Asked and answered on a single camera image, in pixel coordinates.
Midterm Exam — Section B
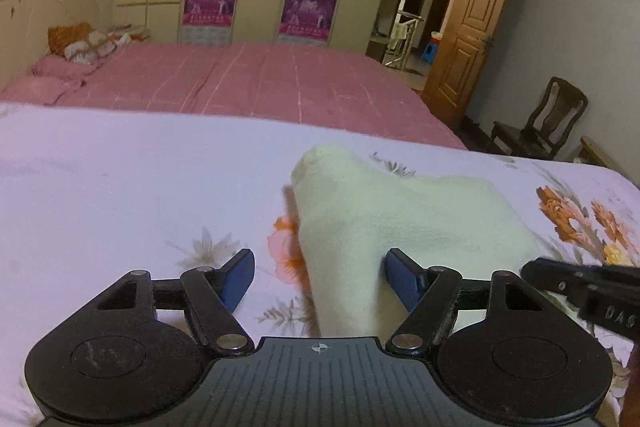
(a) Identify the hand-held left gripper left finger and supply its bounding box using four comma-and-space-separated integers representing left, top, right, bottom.
97, 248, 257, 355

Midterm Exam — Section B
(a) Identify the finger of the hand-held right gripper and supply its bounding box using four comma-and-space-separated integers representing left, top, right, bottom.
520, 256, 588, 303

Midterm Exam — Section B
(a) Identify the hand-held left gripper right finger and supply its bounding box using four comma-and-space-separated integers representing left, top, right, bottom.
382, 248, 546, 355

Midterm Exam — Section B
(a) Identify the pale cream knit garment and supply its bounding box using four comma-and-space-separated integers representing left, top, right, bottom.
290, 146, 541, 338

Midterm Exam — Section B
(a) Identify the light wooden furniture piece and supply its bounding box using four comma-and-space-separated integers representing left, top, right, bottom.
572, 137, 621, 168

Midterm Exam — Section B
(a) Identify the lilac floral bedsheet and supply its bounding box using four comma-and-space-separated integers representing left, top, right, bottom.
0, 102, 640, 427

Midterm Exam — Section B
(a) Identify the dark wooden chair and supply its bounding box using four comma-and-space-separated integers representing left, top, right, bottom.
487, 76, 590, 160

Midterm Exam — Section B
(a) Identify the pink checked bed cover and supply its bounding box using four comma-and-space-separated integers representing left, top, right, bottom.
0, 39, 468, 152

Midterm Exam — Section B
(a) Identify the white metal rack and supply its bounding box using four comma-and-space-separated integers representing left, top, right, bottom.
382, 12, 418, 70

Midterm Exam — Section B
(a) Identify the brown wooden door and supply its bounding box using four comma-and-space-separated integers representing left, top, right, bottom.
422, 0, 523, 132

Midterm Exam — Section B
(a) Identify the folded patterned blanket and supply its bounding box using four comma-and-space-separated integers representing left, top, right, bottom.
107, 23, 151, 45

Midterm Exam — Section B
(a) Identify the pink pillow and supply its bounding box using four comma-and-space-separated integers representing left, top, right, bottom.
31, 52, 108, 82

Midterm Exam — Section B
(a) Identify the orange patterned pillow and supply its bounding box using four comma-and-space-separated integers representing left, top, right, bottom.
47, 22, 116, 60

